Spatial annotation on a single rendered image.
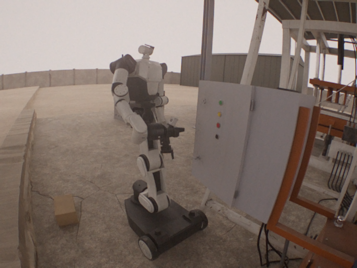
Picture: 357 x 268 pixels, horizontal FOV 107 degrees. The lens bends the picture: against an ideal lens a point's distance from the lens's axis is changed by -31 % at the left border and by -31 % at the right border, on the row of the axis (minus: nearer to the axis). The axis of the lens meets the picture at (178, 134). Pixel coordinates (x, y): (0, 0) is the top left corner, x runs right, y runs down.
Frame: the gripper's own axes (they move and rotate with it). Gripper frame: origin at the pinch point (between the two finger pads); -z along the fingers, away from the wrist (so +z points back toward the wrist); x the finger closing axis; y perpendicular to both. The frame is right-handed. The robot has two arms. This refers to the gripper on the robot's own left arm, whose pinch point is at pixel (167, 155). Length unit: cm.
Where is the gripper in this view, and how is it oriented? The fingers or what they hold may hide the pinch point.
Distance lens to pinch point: 170.7
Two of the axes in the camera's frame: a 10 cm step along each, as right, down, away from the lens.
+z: -1.5, -9.8, -1.6
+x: 8.8, -0.6, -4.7
